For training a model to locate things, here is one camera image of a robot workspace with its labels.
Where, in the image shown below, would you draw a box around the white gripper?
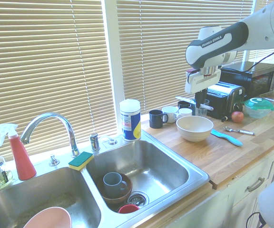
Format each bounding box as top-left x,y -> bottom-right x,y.
184,69 -> 221,109

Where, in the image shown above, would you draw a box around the silver table knife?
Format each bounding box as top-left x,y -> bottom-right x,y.
175,95 -> 215,111

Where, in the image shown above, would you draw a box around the teal sheathed knife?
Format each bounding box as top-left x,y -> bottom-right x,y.
210,129 -> 244,147

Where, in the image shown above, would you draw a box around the stainless steel double sink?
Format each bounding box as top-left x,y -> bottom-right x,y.
0,133 -> 210,228

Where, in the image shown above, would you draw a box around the white sink sprayer head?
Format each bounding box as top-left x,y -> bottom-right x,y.
99,135 -> 119,146

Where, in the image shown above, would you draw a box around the metal sink drain strainer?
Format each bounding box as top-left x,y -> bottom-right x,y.
127,191 -> 150,207

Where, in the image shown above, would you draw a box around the small chrome sink knob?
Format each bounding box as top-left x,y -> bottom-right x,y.
48,153 -> 61,167

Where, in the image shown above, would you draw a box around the clear drinking glass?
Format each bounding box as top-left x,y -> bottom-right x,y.
191,99 -> 210,117

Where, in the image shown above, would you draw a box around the small black mug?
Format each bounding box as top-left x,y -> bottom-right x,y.
177,100 -> 193,110

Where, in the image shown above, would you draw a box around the white mug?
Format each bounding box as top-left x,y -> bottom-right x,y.
175,108 -> 193,120
161,105 -> 179,124

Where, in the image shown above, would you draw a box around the black and chrome toaster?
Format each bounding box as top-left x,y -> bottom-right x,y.
205,81 -> 245,120

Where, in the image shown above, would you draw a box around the cream bowl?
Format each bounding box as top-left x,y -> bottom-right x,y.
176,115 -> 215,143

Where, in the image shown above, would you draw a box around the red apple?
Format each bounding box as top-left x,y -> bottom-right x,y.
231,111 -> 245,124

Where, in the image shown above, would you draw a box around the dark navy mug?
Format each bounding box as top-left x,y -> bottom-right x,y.
148,109 -> 169,130

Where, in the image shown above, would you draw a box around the black microwave oven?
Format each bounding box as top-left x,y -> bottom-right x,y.
219,61 -> 274,101

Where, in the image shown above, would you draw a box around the clear container with green lid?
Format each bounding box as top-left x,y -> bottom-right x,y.
243,97 -> 274,119

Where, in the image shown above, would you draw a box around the wide beige window blind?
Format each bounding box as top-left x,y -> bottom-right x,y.
0,0 -> 118,163
115,0 -> 257,115

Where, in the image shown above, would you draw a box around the white wipes canister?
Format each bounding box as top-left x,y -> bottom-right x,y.
119,98 -> 142,142

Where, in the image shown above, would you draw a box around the cream kitchen cabinet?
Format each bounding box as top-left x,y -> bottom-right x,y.
127,142 -> 274,228

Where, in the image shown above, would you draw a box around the brown wooden bowl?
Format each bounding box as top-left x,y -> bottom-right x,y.
97,172 -> 133,205

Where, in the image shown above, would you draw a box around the grey blue ceramic mug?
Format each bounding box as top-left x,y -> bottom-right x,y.
103,172 -> 127,199

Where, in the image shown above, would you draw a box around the red cup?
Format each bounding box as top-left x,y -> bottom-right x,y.
117,203 -> 141,214

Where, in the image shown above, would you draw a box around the yellow and green sponge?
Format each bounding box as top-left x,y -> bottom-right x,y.
68,151 -> 94,171

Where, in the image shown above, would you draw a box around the chrome curved faucet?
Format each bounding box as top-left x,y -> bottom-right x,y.
20,112 -> 81,158

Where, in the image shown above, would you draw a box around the red spray bottle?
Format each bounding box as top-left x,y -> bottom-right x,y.
0,123 -> 38,181

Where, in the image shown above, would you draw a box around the pink bowl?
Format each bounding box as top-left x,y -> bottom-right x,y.
22,206 -> 72,228

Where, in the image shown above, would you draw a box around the metal spoon with ridged handle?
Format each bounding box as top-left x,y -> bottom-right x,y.
223,126 -> 256,136

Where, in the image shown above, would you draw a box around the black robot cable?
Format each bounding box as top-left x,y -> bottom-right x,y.
245,46 -> 274,72

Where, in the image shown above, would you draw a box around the metal cabinet handle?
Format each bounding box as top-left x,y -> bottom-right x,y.
246,176 -> 266,193

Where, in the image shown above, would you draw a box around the chrome faucet handle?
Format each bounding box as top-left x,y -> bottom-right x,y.
89,133 -> 101,152

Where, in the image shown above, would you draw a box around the black floor cable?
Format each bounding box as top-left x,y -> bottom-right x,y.
245,210 -> 266,228

